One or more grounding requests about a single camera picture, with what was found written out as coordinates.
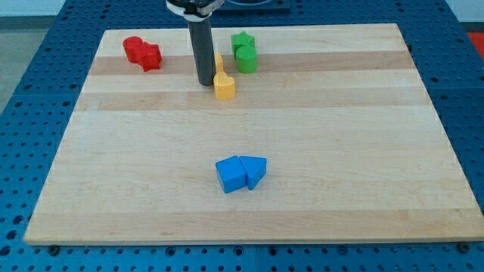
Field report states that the green star block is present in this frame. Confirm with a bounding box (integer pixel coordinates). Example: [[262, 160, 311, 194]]
[[231, 31, 256, 58]]

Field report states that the blue cube block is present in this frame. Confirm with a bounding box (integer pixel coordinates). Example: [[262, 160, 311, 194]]
[[216, 156, 247, 193]]

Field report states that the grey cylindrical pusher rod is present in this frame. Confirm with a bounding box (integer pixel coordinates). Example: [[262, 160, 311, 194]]
[[188, 18, 216, 86]]

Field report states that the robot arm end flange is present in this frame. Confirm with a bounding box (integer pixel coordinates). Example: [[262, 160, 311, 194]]
[[166, 0, 225, 22]]

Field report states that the green cylinder block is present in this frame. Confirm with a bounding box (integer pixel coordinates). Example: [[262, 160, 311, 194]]
[[235, 45, 257, 74]]

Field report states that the red star block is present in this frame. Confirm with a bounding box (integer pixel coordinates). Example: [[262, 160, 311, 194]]
[[136, 42, 162, 72]]

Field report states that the light wooden board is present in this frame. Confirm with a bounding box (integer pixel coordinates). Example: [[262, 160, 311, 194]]
[[24, 23, 483, 246]]

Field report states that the blue triangle block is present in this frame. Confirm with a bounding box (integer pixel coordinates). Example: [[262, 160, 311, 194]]
[[239, 156, 268, 190]]

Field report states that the yellow hexagon block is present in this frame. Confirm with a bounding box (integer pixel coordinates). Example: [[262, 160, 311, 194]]
[[214, 53, 224, 73]]

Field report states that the yellow heart block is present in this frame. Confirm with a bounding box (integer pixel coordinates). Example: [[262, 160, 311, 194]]
[[213, 72, 236, 100]]

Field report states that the red cylinder block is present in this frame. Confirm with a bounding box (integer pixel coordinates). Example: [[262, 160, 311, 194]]
[[123, 36, 143, 63]]

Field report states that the dark blue base plate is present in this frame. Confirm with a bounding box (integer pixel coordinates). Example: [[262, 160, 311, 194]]
[[216, 0, 292, 14]]

